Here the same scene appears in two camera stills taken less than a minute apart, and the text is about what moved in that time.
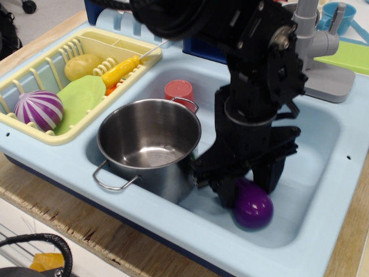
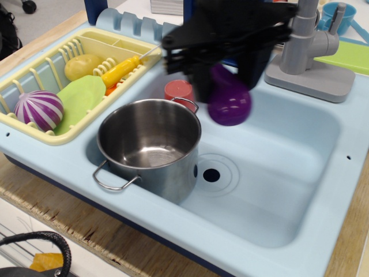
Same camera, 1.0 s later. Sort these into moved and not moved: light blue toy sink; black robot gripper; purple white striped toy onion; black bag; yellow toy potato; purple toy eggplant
Moved: black robot gripper; purple toy eggplant
Not moved: yellow toy potato; black bag; purple white striped toy onion; light blue toy sink
